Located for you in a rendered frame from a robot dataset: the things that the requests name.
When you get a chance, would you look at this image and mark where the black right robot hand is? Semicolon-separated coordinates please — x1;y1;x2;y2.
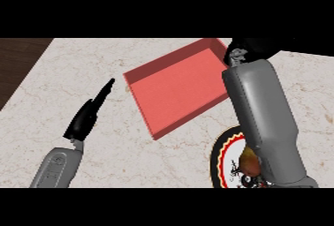
222;38;296;66

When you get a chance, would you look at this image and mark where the red cardboard box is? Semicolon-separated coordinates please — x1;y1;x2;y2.
122;38;230;141

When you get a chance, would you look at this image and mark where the patterned black-rimmed plate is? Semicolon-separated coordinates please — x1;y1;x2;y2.
208;125;279;189

